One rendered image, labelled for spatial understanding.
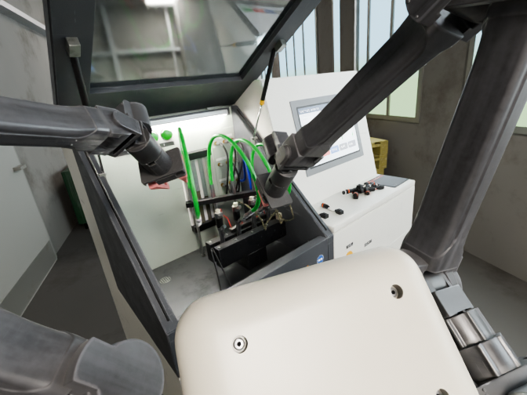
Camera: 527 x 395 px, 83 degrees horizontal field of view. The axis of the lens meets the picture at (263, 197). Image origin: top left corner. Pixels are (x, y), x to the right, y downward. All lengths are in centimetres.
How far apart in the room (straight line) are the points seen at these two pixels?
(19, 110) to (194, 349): 40
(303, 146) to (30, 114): 44
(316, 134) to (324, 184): 91
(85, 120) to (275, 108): 91
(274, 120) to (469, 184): 100
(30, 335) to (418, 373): 32
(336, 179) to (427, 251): 116
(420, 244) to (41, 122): 53
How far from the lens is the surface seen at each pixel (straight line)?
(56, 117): 54
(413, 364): 26
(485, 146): 41
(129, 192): 127
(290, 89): 142
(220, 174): 143
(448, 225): 43
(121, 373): 37
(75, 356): 36
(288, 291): 23
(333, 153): 156
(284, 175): 69
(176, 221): 138
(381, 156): 334
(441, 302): 44
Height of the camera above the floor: 153
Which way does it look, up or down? 21 degrees down
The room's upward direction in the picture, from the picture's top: 6 degrees counter-clockwise
